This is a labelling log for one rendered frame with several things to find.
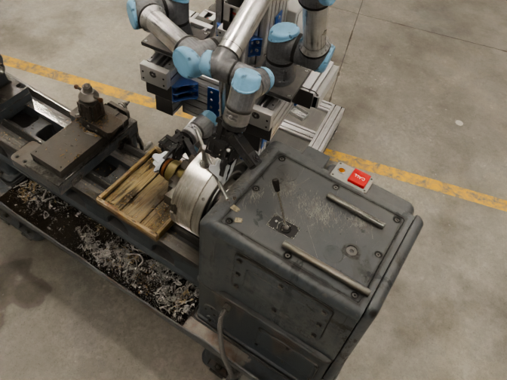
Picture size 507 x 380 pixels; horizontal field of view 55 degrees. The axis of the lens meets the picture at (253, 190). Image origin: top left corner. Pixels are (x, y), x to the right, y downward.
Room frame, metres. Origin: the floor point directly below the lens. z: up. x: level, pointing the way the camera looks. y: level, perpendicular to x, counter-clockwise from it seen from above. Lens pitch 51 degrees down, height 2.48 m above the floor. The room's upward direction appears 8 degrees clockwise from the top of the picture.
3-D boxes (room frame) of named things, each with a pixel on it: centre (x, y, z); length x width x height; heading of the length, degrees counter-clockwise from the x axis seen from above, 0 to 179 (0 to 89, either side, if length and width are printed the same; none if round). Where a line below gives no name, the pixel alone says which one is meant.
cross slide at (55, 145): (1.38, 0.73, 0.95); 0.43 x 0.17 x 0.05; 154
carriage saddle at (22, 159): (1.39, 0.78, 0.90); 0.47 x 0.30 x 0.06; 154
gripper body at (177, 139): (1.28, 0.32, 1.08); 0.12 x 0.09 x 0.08; 153
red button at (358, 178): (1.09, -0.34, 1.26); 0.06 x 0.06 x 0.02; 64
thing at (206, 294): (0.92, -0.21, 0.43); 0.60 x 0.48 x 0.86; 64
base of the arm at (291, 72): (1.69, -0.03, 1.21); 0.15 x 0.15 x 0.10
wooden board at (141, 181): (1.20, 0.39, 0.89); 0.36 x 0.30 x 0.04; 154
